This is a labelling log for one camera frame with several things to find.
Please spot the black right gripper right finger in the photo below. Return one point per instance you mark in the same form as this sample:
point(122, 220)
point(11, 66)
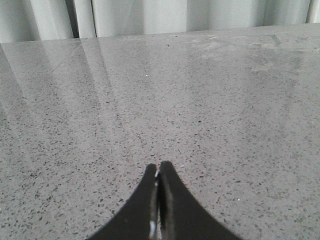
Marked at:
point(182, 217)

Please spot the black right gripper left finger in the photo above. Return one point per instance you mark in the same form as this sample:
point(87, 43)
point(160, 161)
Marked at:
point(138, 218)

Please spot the grey-green curtain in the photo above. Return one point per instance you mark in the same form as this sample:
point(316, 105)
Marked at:
point(32, 20)

